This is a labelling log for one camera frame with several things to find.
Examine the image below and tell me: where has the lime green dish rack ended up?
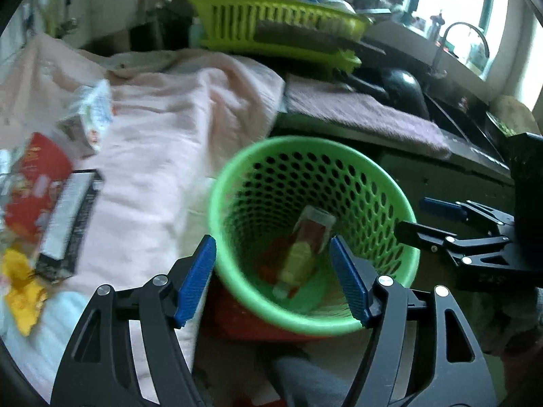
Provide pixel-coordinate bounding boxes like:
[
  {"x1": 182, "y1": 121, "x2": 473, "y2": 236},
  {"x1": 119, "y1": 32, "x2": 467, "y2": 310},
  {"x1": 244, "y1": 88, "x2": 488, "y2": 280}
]
[{"x1": 190, "y1": 0, "x2": 372, "y2": 73}]

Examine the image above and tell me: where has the crumpled silver foil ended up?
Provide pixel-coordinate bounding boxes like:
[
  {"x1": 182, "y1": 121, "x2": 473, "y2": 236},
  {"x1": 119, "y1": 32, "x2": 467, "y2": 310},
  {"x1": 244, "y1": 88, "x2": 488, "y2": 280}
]
[{"x1": 0, "y1": 150, "x2": 12, "y2": 234}]

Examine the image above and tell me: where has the gold label plastic bottle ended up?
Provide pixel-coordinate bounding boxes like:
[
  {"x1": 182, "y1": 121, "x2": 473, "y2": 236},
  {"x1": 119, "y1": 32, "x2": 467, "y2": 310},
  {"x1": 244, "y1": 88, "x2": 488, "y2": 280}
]
[{"x1": 273, "y1": 205, "x2": 337, "y2": 301}]

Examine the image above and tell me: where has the grey knitted cloth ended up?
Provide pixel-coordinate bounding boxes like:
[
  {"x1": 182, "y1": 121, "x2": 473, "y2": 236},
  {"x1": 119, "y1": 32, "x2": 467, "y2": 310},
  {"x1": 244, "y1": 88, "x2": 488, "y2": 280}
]
[{"x1": 266, "y1": 356, "x2": 350, "y2": 407}]

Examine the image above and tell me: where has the chrome sink faucet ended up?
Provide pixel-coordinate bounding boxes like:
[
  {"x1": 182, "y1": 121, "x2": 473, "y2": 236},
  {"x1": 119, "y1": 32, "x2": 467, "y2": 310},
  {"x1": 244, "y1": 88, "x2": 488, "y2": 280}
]
[{"x1": 429, "y1": 21, "x2": 490, "y2": 79}]

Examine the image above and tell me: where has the black white small box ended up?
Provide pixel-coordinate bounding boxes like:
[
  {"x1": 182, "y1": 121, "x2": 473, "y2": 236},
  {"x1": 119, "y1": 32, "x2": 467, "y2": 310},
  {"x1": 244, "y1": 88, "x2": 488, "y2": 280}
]
[{"x1": 35, "y1": 169, "x2": 104, "y2": 283}]

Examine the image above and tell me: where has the red paper cup with lid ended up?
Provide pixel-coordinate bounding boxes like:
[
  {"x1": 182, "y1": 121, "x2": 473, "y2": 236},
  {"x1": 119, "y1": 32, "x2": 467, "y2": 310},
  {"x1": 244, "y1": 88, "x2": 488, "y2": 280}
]
[{"x1": 5, "y1": 132, "x2": 74, "y2": 243}]

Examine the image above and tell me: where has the green mesh waste basket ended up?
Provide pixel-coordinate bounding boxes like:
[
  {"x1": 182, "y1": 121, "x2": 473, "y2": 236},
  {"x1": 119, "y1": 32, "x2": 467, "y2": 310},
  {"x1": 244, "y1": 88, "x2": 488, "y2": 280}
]
[{"x1": 209, "y1": 136, "x2": 420, "y2": 341}]

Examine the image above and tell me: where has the yellow crumpled wrapper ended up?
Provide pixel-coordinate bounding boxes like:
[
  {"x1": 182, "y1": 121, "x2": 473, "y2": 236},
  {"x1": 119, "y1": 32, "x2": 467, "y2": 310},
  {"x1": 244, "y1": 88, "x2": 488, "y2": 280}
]
[{"x1": 1, "y1": 247, "x2": 48, "y2": 337}]

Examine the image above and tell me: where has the white green milk carton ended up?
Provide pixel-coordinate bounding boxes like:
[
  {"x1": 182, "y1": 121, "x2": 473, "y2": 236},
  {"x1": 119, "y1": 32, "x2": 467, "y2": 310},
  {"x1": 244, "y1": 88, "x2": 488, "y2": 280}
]
[{"x1": 57, "y1": 79, "x2": 114, "y2": 158}]

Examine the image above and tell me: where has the mauve towel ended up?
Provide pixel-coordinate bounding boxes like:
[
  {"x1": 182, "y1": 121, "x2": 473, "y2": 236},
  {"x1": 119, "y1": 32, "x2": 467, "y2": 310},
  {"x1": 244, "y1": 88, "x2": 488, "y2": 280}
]
[{"x1": 285, "y1": 75, "x2": 452, "y2": 160}]

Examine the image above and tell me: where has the pink fleece blanket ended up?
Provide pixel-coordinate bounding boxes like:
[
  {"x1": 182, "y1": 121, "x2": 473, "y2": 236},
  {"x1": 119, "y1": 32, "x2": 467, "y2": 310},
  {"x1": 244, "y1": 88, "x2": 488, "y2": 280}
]
[{"x1": 1, "y1": 34, "x2": 284, "y2": 399}]

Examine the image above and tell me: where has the black wok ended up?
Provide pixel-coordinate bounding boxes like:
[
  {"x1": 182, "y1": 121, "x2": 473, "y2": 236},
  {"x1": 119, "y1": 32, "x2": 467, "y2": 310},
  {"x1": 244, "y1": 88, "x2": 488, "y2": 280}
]
[{"x1": 333, "y1": 67, "x2": 430, "y2": 120}]

